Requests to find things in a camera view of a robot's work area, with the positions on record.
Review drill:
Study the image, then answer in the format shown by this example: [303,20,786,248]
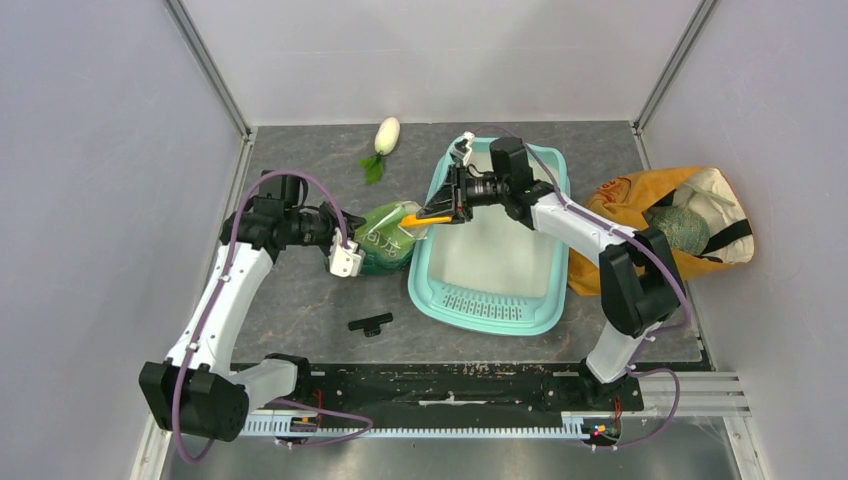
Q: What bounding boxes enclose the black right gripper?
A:
[417,163,508,226]

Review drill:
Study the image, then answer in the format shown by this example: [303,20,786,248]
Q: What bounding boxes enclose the orange plastic scoop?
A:
[399,214,454,229]

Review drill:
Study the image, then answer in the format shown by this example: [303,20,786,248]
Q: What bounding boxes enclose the green litter bag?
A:
[343,201,427,276]

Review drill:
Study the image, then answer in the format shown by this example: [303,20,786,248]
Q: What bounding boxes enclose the teal plastic litter box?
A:
[408,137,569,336]

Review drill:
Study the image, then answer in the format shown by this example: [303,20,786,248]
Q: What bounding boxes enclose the black bag clip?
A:
[347,312,394,338]

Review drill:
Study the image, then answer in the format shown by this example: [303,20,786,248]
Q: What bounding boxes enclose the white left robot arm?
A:
[139,169,364,442]

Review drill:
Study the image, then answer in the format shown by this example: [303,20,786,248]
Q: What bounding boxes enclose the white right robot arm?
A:
[401,132,688,409]

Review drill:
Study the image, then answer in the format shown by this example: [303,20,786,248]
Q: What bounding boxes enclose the white toy radish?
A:
[359,117,401,185]

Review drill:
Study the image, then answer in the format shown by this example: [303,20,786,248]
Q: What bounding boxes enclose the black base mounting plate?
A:
[304,362,645,428]

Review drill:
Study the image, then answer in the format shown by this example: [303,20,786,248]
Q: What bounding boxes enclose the green netted melon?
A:
[646,207,711,255]

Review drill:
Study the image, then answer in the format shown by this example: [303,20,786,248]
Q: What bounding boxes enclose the orange cloth bag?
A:
[567,166,756,298]

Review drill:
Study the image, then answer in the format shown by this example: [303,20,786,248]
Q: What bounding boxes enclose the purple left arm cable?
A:
[170,169,375,465]

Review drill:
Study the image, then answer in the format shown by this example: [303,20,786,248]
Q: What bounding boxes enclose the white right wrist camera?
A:
[449,131,476,168]

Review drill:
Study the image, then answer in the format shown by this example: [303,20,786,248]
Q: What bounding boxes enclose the white slotted cable duct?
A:
[240,412,590,440]

